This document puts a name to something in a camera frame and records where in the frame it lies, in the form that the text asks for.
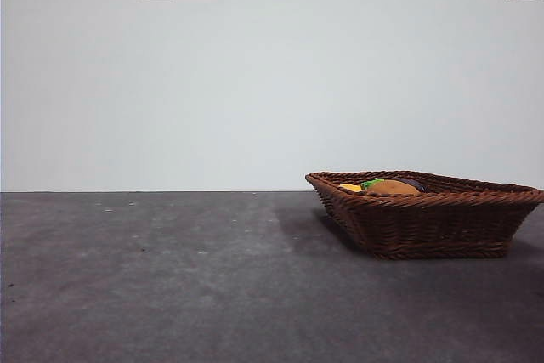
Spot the brown potato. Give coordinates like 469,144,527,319
364,180,420,197

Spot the purple eggplant with green stem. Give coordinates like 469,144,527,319
360,176,426,194

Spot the brown woven wicker basket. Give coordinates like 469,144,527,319
304,170,544,260

